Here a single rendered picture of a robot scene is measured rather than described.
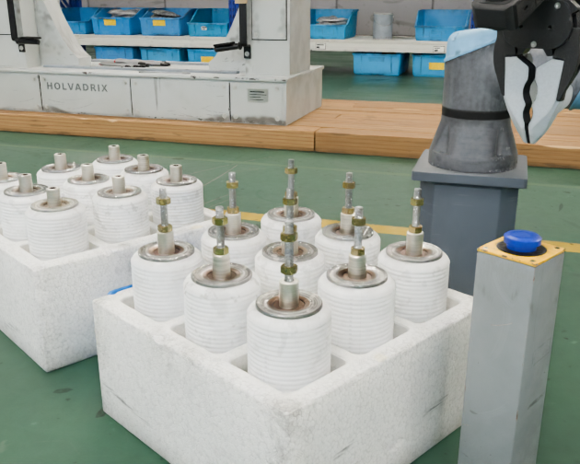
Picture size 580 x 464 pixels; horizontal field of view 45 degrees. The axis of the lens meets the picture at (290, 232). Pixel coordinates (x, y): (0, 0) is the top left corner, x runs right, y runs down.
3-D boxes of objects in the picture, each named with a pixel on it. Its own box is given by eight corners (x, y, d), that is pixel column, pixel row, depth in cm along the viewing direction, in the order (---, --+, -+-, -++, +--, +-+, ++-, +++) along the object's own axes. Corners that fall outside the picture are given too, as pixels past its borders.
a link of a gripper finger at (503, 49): (539, 97, 73) (548, 10, 70) (530, 98, 72) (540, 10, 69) (497, 93, 76) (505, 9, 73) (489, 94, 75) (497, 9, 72)
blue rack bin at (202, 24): (211, 33, 606) (210, 7, 599) (251, 33, 594) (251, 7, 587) (185, 36, 561) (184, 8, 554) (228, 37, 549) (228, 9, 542)
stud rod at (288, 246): (283, 285, 77) (282, 221, 75) (289, 283, 78) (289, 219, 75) (288, 288, 76) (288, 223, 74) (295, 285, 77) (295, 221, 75)
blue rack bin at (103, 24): (121, 31, 627) (119, 7, 620) (158, 32, 616) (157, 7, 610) (90, 34, 582) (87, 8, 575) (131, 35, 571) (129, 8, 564)
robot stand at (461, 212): (415, 292, 143) (424, 148, 133) (510, 304, 138) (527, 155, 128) (401, 332, 126) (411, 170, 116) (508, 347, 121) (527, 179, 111)
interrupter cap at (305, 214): (273, 208, 114) (273, 203, 114) (319, 211, 112) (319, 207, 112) (261, 222, 107) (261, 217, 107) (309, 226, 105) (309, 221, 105)
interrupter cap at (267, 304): (274, 289, 83) (274, 284, 83) (332, 300, 80) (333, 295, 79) (242, 314, 76) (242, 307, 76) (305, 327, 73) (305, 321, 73)
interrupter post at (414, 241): (400, 255, 94) (402, 231, 93) (411, 250, 95) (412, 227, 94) (416, 259, 92) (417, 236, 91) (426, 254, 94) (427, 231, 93)
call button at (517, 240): (513, 243, 80) (515, 226, 79) (546, 251, 77) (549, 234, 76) (495, 251, 77) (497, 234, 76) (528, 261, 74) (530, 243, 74)
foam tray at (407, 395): (291, 327, 128) (291, 235, 122) (478, 413, 102) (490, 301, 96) (102, 411, 102) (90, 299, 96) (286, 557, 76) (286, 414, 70)
